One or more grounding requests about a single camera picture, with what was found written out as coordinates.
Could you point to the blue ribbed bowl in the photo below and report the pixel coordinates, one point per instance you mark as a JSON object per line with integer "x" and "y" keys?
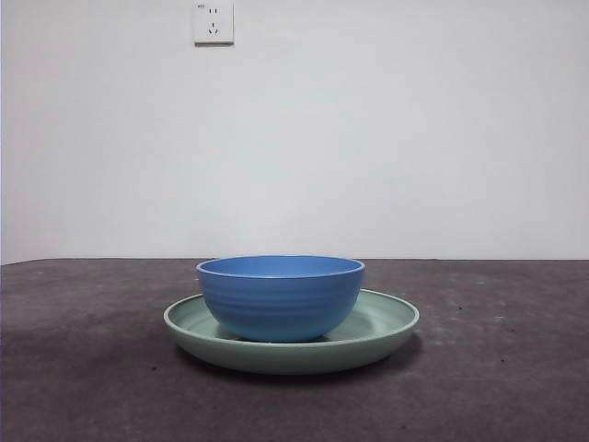
{"x": 280, "y": 299}

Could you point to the green round plate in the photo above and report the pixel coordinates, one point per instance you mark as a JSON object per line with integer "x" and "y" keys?
{"x": 294, "y": 357}

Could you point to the white wall socket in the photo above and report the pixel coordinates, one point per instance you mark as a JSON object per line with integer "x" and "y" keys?
{"x": 213, "y": 24}

